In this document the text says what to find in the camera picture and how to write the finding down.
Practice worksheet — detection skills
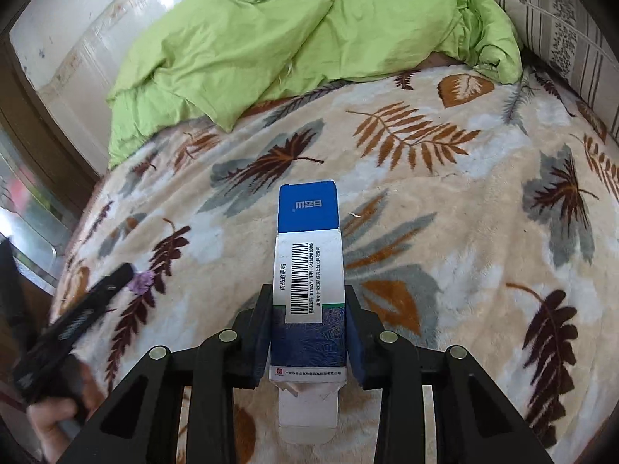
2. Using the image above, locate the person's left hand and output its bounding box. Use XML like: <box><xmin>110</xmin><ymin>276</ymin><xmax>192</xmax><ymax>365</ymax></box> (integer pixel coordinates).
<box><xmin>26</xmin><ymin>362</ymin><xmax>104</xmax><ymax>464</ymax></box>

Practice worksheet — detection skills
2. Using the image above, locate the leaded glass window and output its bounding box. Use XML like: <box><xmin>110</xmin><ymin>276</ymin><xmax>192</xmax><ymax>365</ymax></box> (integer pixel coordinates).
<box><xmin>0</xmin><ymin>121</ymin><xmax>78</xmax><ymax>295</ymax></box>

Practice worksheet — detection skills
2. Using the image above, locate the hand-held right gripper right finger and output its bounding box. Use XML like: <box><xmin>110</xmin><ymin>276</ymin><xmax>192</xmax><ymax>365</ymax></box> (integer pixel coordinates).
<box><xmin>344</xmin><ymin>285</ymin><xmax>554</xmax><ymax>464</ymax></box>

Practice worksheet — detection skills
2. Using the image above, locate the dark wooden window frame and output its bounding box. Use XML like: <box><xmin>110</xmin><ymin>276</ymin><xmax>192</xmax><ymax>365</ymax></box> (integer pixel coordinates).
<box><xmin>0</xmin><ymin>19</ymin><xmax>104</xmax><ymax>194</ymax></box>

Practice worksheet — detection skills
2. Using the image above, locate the leaf printed blanket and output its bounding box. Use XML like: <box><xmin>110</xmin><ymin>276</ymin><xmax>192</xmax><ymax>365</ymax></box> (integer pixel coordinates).
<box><xmin>48</xmin><ymin>60</ymin><xmax>619</xmax><ymax>464</ymax></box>

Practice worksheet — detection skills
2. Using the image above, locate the blue white medicine box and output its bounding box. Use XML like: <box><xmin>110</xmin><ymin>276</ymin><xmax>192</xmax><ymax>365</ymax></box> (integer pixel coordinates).
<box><xmin>267</xmin><ymin>180</ymin><xmax>350</xmax><ymax>444</ymax></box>

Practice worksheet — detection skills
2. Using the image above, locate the green quilt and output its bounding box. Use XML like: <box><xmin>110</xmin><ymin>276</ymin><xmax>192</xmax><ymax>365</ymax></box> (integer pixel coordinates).
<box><xmin>106</xmin><ymin>0</ymin><xmax>524</xmax><ymax>170</ymax></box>

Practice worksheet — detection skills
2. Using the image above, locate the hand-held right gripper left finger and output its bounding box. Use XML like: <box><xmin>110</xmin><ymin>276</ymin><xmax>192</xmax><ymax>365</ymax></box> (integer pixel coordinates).
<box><xmin>55</xmin><ymin>283</ymin><xmax>274</xmax><ymax>464</ymax></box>

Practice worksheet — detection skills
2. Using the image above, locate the small purple wrapper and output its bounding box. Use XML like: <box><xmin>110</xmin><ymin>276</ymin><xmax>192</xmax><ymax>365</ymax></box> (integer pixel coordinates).
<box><xmin>130</xmin><ymin>271</ymin><xmax>156</xmax><ymax>295</ymax></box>

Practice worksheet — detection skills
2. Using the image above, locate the striped floral cushion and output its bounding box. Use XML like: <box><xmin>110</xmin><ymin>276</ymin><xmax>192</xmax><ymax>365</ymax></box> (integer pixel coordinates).
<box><xmin>484</xmin><ymin>0</ymin><xmax>619</xmax><ymax>148</ymax></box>

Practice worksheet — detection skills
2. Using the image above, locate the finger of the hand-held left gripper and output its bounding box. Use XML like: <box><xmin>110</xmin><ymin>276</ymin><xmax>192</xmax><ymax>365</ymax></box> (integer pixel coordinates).
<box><xmin>83</xmin><ymin>263</ymin><xmax>135</xmax><ymax>311</ymax></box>

